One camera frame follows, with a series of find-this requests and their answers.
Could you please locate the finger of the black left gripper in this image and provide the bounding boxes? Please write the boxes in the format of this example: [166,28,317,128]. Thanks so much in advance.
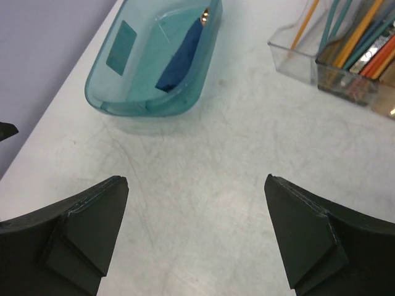
[0,122,19,141]

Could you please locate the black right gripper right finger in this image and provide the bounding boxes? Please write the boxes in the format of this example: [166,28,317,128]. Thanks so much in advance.
[264,175,394,295]

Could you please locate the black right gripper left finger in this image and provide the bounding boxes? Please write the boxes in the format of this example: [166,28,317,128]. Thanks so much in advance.
[1,176,129,295]

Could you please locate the teal plastic bin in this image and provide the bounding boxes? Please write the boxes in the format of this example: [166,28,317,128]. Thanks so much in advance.
[85,1,223,117]

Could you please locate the blue paper napkin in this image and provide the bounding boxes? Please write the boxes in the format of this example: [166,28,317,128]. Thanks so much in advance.
[156,18,203,93]

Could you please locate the copper metal spoon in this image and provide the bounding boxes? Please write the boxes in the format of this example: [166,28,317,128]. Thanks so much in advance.
[200,7,210,26]

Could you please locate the clear acrylic utensil organizer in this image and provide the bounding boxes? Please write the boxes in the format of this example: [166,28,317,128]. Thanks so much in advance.
[268,1,394,118]

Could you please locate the teal plastic spoon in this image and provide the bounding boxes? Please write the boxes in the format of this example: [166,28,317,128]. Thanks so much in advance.
[318,0,339,51]

